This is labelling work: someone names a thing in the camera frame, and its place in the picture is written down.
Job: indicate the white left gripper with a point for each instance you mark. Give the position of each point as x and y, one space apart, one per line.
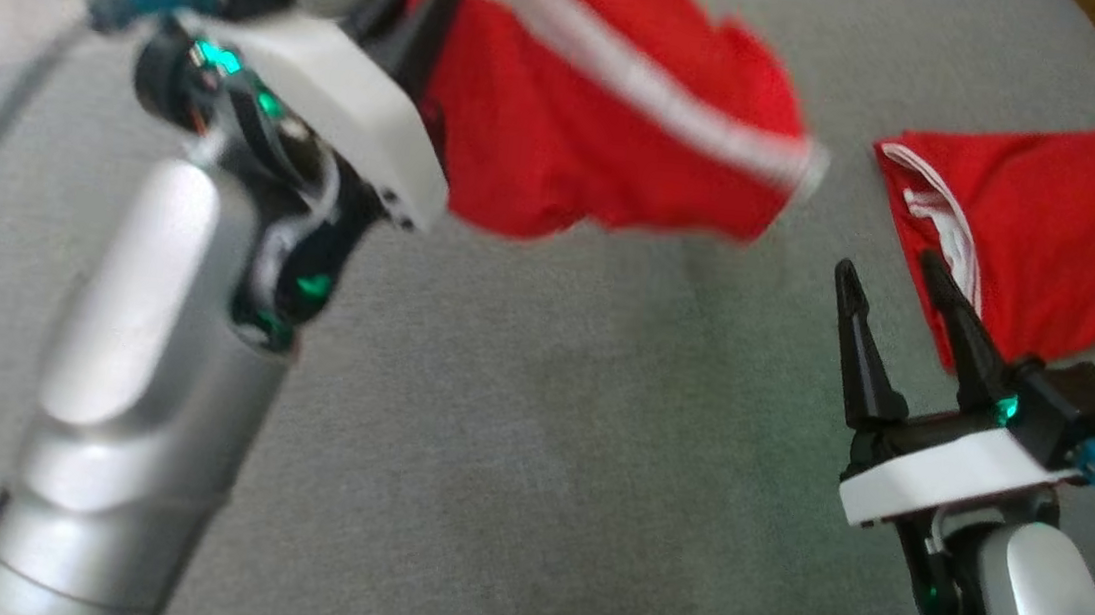
346 107

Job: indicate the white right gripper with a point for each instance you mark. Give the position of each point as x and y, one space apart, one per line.
943 476

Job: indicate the red jersey with letters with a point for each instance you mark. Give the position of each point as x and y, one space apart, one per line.
1068 227

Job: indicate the red shorts white stripe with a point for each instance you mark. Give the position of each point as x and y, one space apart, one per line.
573 149

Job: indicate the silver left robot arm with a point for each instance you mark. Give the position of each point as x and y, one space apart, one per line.
116 407

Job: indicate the large grey sofa seat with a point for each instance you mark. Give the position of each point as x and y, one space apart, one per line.
546 428

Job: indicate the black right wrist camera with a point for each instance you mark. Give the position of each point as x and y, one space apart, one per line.
1075 409

